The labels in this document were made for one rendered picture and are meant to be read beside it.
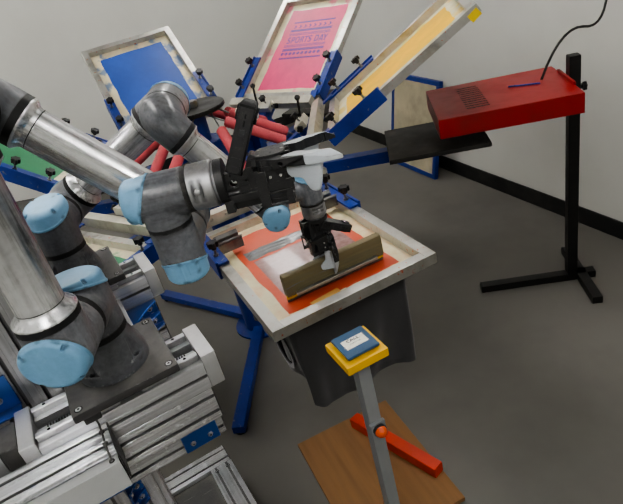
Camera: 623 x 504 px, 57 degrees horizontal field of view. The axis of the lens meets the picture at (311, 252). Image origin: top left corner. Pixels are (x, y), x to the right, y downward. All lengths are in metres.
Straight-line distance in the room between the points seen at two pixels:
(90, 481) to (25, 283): 0.42
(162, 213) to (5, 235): 0.24
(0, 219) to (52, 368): 0.27
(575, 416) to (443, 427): 0.54
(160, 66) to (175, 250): 3.04
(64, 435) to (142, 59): 3.01
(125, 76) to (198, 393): 2.82
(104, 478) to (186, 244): 0.52
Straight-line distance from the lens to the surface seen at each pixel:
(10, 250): 1.02
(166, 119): 1.50
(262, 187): 0.89
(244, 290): 1.90
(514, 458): 2.54
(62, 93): 6.12
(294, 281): 1.80
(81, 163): 1.06
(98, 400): 1.25
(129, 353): 1.26
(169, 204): 0.91
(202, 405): 1.38
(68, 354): 1.06
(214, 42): 6.35
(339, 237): 2.12
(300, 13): 3.87
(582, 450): 2.59
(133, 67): 3.96
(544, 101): 2.70
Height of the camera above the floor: 1.98
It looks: 30 degrees down
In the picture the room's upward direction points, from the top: 14 degrees counter-clockwise
